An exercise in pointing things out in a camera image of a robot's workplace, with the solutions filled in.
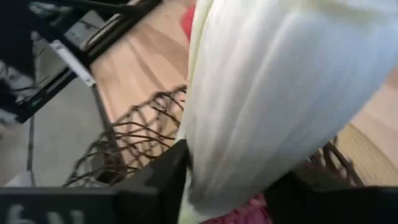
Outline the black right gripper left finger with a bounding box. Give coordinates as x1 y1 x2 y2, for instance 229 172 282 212
0 138 192 224

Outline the white tape strip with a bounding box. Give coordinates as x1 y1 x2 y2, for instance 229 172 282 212
49 39 97 88

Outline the black aluminium table frame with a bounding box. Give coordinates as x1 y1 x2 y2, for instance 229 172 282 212
27 0 164 187

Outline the white and green leek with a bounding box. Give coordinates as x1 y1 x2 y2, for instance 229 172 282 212
176 0 398 224

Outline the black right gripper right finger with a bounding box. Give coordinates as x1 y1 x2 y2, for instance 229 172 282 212
264 170 398 224

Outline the round tan woven placemat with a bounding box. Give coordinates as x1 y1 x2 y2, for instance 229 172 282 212
336 123 398 188

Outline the red bell pepper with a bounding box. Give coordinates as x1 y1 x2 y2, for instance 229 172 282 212
181 5 198 43

